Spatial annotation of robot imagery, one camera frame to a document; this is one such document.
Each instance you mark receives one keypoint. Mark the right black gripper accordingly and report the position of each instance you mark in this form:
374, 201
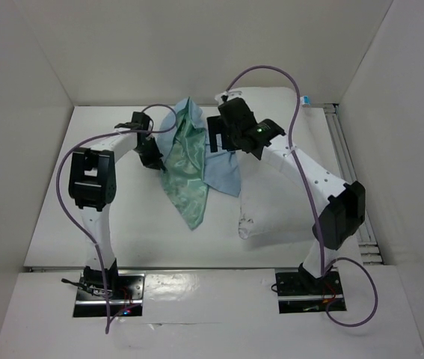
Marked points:
216, 134

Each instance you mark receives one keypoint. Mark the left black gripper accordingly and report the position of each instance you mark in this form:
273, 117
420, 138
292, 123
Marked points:
155, 161

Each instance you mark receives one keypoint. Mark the light blue pillowcase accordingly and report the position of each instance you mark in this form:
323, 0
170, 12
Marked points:
191, 168

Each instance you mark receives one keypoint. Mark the white pillow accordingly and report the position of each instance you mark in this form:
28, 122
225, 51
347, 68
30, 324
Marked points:
272, 207

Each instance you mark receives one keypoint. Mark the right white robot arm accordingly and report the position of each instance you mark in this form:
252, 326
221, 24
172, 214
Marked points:
338, 207

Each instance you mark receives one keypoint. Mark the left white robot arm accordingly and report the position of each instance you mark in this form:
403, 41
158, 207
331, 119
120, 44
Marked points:
93, 187

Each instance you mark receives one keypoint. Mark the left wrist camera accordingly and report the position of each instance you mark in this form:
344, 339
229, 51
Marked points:
141, 121

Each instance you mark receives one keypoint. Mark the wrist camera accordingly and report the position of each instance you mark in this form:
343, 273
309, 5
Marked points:
141, 121
230, 92

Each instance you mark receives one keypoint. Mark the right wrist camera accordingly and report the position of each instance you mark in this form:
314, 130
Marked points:
230, 92

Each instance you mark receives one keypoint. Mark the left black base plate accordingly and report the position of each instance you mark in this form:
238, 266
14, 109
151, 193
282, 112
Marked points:
126, 299

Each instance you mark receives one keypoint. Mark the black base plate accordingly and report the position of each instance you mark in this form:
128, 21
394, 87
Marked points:
298, 292
126, 299

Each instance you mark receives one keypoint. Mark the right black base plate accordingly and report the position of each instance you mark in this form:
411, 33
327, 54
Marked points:
298, 292

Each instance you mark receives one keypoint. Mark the aluminium rail frame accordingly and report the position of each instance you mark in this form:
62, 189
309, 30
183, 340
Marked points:
368, 245

